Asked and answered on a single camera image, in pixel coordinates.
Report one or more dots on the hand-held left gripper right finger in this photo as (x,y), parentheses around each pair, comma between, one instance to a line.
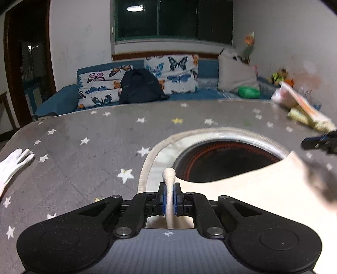
(177,201)

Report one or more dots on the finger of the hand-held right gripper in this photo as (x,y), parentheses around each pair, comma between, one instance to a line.
(314,143)

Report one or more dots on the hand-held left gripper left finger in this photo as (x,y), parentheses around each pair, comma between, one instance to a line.
(163,201)

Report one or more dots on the beige shirt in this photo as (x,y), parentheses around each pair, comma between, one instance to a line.
(252,189)

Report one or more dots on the yellow-green packet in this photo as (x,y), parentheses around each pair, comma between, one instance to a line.
(308,118)

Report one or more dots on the pink and white packet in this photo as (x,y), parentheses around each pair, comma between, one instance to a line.
(295,98)

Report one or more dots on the yellow stuffed toy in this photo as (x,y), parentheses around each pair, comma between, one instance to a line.
(277,76)

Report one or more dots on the green bowl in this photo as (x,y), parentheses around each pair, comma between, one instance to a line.
(248,92)

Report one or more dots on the grey star-printed blanket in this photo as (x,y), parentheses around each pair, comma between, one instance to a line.
(87,163)

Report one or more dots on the beige tote bag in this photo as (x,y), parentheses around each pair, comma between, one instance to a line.
(235,72)

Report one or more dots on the black backpack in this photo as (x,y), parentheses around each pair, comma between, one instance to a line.
(139,87)

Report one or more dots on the orange artificial flower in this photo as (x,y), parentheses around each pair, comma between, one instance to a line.
(249,43)

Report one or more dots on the butterfly-printed cushion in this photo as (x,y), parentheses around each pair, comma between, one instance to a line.
(96,89)
(179,73)

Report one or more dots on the blue sofa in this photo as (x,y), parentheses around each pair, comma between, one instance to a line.
(63,96)

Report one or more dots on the white glove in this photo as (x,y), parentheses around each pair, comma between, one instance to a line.
(11,166)

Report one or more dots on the blue stool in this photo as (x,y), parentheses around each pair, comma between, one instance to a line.
(33,91)

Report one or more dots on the green-framed window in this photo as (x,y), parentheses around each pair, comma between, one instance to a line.
(171,19)

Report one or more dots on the wooden chair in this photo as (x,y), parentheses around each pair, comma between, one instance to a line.
(5,108)

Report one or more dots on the dark wooden door frame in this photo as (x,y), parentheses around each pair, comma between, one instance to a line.
(47,52)

